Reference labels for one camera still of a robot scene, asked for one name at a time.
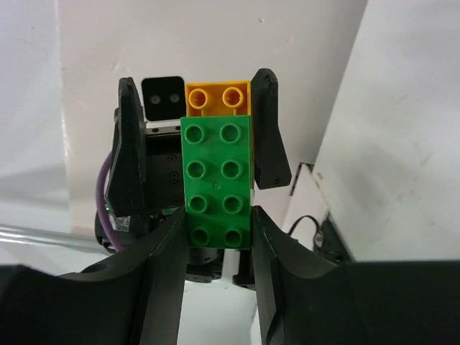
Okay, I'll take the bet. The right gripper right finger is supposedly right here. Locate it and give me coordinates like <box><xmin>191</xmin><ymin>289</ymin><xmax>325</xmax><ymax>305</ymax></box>
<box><xmin>252</xmin><ymin>206</ymin><xmax>459</xmax><ymax>344</ymax></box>

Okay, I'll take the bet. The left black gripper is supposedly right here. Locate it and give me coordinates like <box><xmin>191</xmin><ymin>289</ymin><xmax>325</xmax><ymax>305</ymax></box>
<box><xmin>93</xmin><ymin>67</ymin><xmax>293</xmax><ymax>288</ymax></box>

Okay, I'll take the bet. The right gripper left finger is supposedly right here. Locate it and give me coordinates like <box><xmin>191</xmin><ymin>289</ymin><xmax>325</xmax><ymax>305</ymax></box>
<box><xmin>1</xmin><ymin>208</ymin><xmax>188</xmax><ymax>344</ymax></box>

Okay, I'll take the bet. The green two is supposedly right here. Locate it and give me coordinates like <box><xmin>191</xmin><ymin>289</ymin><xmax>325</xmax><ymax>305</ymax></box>
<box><xmin>180</xmin><ymin>115</ymin><xmax>253</xmax><ymax>249</ymax></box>

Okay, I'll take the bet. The yellow brick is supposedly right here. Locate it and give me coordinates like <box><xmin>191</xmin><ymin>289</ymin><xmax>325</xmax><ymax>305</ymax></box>
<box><xmin>185</xmin><ymin>80</ymin><xmax>254</xmax><ymax>188</ymax></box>

